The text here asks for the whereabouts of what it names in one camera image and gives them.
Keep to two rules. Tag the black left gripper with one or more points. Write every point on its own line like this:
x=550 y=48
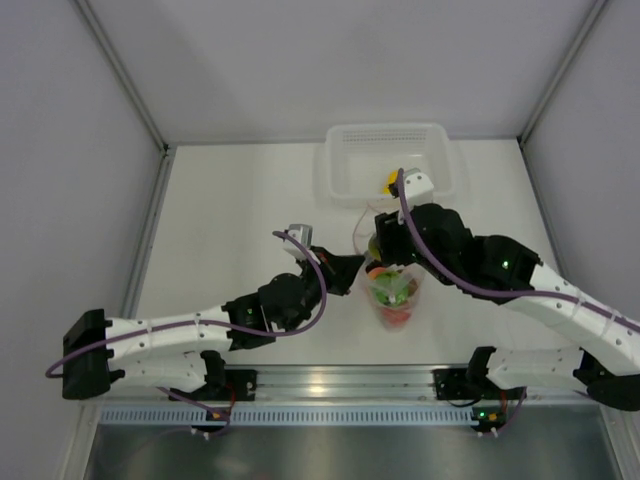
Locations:
x=338 y=270

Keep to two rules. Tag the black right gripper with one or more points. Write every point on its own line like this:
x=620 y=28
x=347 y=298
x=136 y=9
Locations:
x=390 y=239

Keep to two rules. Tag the green fake apple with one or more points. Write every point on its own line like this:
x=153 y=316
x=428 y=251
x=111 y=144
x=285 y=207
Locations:
x=390 y=289

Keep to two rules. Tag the clear zip top bag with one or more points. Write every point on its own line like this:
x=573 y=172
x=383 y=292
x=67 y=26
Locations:
x=363 y=231

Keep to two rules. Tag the yellow fake pepper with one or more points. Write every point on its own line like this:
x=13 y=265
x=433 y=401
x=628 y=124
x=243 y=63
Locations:
x=391 y=180

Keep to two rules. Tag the orange green fake mango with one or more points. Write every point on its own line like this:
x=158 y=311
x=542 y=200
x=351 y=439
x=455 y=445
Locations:
x=373 y=249

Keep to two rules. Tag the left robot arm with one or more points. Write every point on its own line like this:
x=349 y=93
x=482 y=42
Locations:
x=184 y=352

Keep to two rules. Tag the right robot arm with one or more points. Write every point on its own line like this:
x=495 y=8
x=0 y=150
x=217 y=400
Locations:
x=602 y=361

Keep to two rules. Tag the white plastic basket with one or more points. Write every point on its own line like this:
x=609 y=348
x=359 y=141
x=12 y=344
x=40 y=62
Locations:
x=359 y=157

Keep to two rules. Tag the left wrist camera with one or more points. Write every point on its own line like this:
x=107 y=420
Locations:
x=302 y=234

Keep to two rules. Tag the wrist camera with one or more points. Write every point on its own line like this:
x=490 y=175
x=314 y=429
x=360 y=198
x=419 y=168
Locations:
x=418 y=188
x=302 y=234

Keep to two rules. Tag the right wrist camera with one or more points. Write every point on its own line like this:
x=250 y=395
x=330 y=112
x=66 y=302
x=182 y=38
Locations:
x=418 y=188

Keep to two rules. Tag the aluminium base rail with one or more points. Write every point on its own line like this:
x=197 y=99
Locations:
x=358 y=383

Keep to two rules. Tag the aluminium frame rail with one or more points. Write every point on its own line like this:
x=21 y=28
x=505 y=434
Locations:
x=116 y=64

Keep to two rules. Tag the white slotted cable duct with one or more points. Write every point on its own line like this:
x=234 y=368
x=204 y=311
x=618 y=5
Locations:
x=260 y=415

